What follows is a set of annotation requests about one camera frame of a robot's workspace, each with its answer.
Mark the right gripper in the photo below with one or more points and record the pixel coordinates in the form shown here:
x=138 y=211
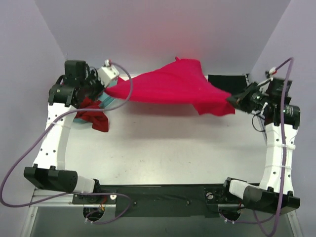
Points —
x=243 y=99

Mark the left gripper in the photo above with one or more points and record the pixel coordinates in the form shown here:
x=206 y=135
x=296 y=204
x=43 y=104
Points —
x=98 y=86

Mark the bright pink-red t shirt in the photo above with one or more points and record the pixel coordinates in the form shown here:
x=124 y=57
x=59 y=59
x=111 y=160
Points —
x=180 y=82

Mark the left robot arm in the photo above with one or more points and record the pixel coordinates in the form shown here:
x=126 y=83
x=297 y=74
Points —
x=48 y=170

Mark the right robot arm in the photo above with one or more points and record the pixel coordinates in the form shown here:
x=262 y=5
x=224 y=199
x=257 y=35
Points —
x=281 y=127

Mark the folded black t shirt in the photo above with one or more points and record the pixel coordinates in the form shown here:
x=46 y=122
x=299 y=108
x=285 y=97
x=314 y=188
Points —
x=232 y=84

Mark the blue plastic tub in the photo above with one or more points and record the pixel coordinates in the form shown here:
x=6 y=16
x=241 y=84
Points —
x=108 y=98

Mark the dark red t shirt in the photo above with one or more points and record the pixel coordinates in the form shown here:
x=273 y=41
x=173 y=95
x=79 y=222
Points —
x=100 y=126

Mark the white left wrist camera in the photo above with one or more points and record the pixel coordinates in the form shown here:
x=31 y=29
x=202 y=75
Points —
x=107 y=74

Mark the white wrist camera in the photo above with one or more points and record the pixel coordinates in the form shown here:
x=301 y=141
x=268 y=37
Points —
x=269 y=77
x=107 y=74

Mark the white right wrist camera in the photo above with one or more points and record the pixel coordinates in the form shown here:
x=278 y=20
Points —
x=269 y=77

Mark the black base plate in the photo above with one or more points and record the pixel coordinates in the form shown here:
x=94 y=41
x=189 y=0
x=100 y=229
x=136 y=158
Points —
x=205 y=200

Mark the aluminium frame rail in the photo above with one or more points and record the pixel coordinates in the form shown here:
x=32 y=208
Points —
x=45 y=198

